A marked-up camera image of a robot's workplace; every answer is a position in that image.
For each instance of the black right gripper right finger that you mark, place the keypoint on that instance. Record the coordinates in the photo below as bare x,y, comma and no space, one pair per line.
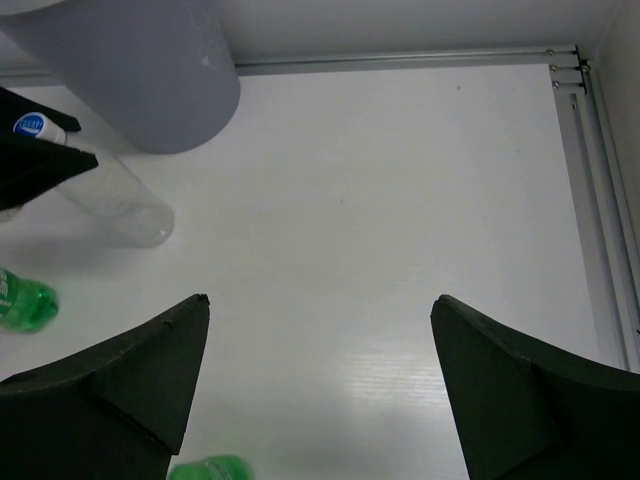
525,409

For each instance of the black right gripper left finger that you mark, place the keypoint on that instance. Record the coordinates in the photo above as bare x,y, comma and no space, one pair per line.
116,410

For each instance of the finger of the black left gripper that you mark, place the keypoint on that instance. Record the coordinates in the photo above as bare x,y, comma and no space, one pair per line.
31,167
14,106

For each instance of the clear bottle blue cap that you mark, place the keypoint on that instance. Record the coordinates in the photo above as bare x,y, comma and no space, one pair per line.
109,191

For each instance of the green bottle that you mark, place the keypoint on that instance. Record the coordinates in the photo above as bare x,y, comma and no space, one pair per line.
218,467
27,306

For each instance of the grey plastic waste bin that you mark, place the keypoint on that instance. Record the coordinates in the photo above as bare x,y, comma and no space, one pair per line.
159,72

